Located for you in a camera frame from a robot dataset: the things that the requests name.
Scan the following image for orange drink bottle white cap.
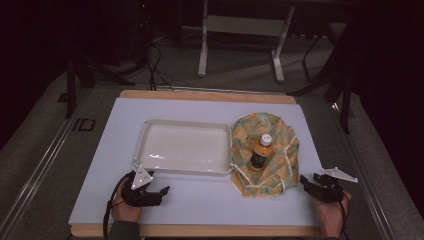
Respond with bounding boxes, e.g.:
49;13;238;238
249;133;274;171

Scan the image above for metal floor rail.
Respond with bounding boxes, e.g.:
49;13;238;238
328;99;398;240
0;87;93;238

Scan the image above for orange green patterned cloth bag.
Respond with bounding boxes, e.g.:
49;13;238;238
229;111;301;199

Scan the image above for white metal table frame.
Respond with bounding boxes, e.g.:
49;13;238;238
197;0;297;84

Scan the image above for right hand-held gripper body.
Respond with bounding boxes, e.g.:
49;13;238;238
312;166;360;205

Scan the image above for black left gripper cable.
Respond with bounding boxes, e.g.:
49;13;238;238
102;172;135;240

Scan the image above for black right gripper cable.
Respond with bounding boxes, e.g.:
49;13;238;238
328;178;353;240

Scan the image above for black metal stand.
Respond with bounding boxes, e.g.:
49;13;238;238
287;19;355;135
64;54;137;120

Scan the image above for white table sheet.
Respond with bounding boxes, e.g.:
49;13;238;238
67;96;327;228

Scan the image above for person's left hand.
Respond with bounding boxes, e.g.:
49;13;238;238
110;186;144;223

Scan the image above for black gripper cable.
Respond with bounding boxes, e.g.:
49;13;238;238
102;172;135;240
328;178;353;240

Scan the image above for white plastic tray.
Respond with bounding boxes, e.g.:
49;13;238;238
133;118;234;177

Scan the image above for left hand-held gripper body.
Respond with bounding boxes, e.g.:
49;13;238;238
120;166;164;208

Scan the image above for black floor cables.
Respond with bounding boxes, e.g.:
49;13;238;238
145;41;175;92

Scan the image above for person's right hand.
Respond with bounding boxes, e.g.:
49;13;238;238
309;190;353;238

